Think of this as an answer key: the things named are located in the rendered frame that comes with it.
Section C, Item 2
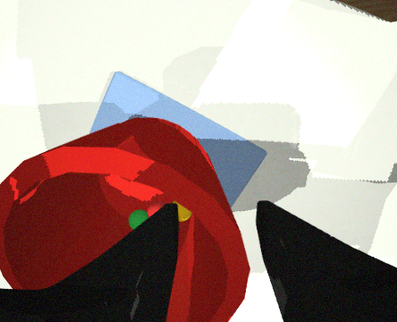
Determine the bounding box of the red cup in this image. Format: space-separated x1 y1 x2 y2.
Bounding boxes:
0 118 251 322

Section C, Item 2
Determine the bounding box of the yellow marble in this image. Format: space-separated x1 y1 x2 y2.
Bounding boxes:
173 201 192 222

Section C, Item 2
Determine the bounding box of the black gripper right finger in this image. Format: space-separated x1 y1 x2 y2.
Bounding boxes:
256 200 397 322

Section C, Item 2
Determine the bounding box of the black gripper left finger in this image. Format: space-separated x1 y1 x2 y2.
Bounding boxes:
0 204 178 322

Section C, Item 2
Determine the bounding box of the green marble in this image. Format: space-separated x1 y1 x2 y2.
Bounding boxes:
130 210 148 230

